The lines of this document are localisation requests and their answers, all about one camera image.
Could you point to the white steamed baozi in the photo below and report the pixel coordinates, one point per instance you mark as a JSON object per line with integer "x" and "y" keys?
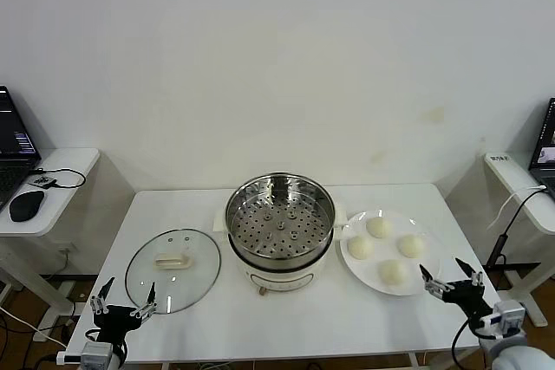
{"x": 393, "y": 273}
{"x": 411, "y": 246}
{"x": 361, "y": 248}
{"x": 378, "y": 228}

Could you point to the white side table with mouse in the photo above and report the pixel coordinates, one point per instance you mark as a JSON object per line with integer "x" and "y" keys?
{"x": 73, "y": 166}

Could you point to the steel perforated steamer basket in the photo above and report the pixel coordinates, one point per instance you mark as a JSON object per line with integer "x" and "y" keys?
{"x": 243, "y": 196}

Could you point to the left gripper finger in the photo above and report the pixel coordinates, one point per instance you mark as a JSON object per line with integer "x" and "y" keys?
{"x": 145, "y": 311}
{"x": 99, "y": 304}

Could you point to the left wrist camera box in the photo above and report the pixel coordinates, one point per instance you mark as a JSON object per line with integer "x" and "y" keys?
{"x": 95, "y": 353}

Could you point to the white side table with label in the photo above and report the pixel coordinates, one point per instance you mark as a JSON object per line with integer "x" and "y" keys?
{"x": 520, "y": 183}

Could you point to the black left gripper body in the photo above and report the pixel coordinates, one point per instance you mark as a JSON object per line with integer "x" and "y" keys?
{"x": 115, "y": 322}

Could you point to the black laptop with video screen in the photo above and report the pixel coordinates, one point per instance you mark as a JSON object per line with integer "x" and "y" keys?
{"x": 547, "y": 144}

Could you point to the black laptop with code screen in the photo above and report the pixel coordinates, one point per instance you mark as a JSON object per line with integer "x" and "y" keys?
{"x": 13, "y": 140}

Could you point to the cream electric pot base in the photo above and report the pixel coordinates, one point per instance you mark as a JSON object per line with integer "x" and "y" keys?
{"x": 282, "y": 274}

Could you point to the black computer mouse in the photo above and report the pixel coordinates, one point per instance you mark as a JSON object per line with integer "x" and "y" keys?
{"x": 26, "y": 206}

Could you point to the white round plate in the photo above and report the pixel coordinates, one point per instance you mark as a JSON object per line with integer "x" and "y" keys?
{"x": 362, "y": 272}

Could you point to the small printed table label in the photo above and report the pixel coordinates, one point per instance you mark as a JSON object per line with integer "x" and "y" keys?
{"x": 500, "y": 158}

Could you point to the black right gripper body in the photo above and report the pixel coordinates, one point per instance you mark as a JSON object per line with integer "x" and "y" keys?
{"x": 470, "y": 300}

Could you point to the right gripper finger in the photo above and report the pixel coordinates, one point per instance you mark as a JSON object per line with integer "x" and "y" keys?
{"x": 435, "y": 285}
{"x": 476, "y": 278}

